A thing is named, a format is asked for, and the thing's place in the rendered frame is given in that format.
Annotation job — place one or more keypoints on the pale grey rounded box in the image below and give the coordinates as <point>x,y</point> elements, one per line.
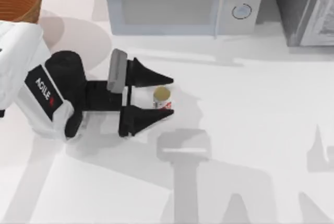
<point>117,71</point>

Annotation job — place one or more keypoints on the pale microwave oven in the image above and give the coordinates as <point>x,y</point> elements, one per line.
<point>182,2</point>

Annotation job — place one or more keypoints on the microwave knob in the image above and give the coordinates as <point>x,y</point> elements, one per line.
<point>241,11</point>

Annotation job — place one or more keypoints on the red and white can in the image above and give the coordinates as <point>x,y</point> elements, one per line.
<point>162,98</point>

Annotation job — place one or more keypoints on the microwave oven door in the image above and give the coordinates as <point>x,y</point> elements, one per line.
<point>167,2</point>

